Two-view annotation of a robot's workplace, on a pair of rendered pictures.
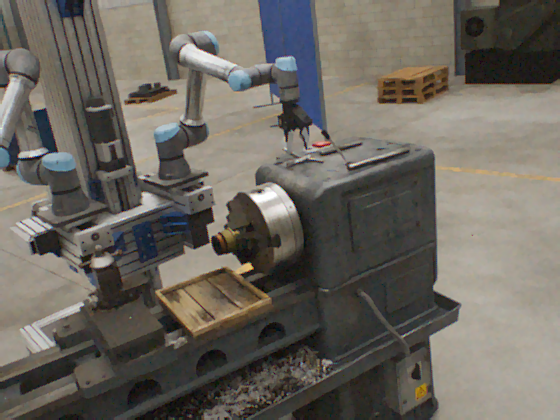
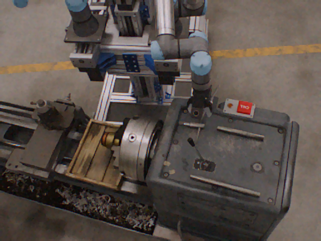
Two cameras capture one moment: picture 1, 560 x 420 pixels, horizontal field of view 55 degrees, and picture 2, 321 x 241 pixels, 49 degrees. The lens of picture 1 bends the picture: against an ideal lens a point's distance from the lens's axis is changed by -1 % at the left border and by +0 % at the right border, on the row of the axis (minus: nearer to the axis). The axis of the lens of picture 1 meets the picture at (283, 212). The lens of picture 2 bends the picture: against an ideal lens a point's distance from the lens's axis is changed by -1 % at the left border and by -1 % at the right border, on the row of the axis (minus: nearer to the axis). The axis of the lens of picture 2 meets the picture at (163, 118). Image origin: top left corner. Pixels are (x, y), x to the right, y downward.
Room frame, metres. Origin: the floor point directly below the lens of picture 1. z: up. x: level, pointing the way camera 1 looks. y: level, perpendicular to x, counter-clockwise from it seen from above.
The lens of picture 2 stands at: (1.49, -0.64, 2.62)
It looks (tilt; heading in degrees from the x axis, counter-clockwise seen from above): 59 degrees down; 54
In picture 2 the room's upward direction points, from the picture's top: 10 degrees counter-clockwise
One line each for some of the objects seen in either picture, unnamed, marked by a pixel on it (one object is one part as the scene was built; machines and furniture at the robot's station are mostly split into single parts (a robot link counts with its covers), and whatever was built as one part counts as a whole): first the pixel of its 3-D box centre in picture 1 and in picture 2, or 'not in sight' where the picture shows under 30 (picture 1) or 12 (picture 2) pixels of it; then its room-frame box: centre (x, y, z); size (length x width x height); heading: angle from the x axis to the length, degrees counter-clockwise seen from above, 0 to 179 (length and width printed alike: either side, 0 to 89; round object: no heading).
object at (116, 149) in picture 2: (257, 240); (119, 159); (1.73, 0.10, 1.09); 0.12 x 0.11 x 0.05; 29
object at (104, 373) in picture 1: (109, 336); (44, 137); (1.54, 0.62, 0.90); 0.47 x 0.30 x 0.06; 29
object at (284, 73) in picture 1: (286, 72); (200, 67); (2.10, -0.08, 1.60); 0.09 x 0.08 x 0.11; 47
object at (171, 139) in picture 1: (169, 139); (168, 6); (2.44, 0.47, 1.33); 0.13 x 0.12 x 0.14; 137
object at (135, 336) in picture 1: (118, 315); (49, 132); (1.58, 0.58, 0.95); 0.43 x 0.17 x 0.05; 29
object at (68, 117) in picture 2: (119, 293); (56, 120); (1.65, 0.59, 0.99); 0.20 x 0.10 x 0.05; 119
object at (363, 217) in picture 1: (346, 202); (222, 164); (2.05, -0.26, 1.06); 0.59 x 0.48 x 0.39; 119
